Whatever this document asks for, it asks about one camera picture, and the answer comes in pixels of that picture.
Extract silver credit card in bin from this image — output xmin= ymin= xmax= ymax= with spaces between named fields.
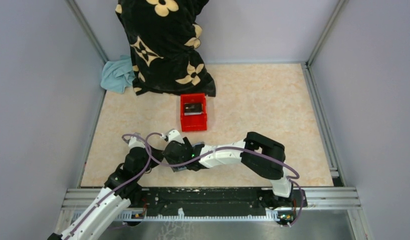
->
xmin=183 ymin=102 xmax=203 ymax=116

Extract light blue cloth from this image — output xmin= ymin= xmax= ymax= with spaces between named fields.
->
xmin=100 ymin=55 xmax=134 ymax=94

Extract grey slotted cable duct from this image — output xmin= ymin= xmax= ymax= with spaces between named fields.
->
xmin=114 ymin=208 xmax=280 ymax=222

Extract black floral blanket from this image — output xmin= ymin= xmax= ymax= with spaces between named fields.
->
xmin=115 ymin=0 xmax=216 ymax=97

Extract grey card holder wallet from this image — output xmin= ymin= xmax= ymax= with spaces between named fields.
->
xmin=172 ymin=142 xmax=205 ymax=172

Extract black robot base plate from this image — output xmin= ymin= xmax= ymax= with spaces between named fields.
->
xmin=125 ymin=186 xmax=308 ymax=220

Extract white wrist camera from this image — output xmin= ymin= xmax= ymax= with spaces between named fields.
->
xmin=164 ymin=129 xmax=184 ymax=144
xmin=128 ymin=133 xmax=145 ymax=149

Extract red plastic bin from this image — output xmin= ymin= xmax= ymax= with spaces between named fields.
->
xmin=180 ymin=93 xmax=207 ymax=132

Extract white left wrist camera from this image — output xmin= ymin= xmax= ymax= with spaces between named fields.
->
xmin=128 ymin=133 xmax=145 ymax=149

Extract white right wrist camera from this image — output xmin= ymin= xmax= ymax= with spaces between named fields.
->
xmin=164 ymin=129 xmax=184 ymax=144

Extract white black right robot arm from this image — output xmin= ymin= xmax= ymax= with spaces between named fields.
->
xmin=163 ymin=130 xmax=294 ymax=206

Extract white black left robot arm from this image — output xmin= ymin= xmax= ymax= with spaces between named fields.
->
xmin=48 ymin=146 xmax=164 ymax=240

